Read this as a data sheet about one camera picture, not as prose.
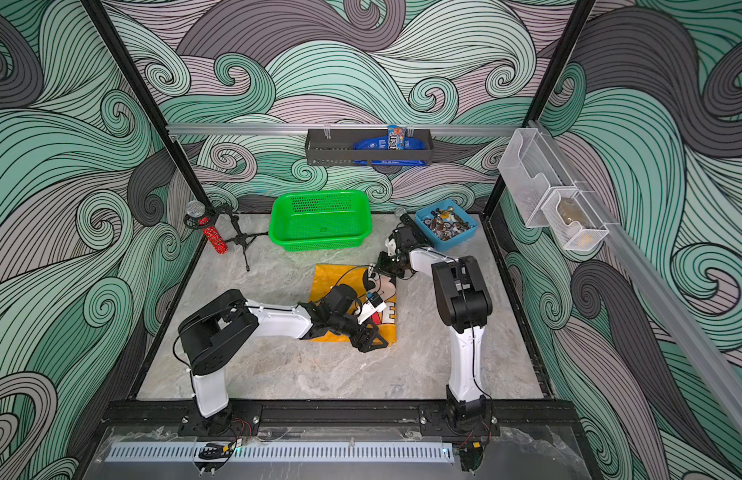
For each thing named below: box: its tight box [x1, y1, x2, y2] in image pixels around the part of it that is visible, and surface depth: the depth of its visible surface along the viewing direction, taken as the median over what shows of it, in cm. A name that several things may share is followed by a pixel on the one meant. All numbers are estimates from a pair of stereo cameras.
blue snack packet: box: [353, 125, 426, 150], surface depth 94 cm
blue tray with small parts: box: [414, 199, 479, 252], surface depth 117 cm
